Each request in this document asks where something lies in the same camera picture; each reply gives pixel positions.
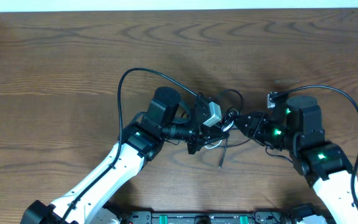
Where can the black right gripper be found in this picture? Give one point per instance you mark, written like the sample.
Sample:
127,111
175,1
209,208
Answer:
255,126

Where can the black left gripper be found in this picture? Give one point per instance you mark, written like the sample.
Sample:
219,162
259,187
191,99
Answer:
194,134

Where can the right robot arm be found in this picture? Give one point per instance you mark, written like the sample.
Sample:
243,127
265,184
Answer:
296,125

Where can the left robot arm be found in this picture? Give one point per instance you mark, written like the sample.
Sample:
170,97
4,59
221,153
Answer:
138,144

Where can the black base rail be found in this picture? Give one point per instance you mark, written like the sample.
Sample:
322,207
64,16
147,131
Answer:
301,214

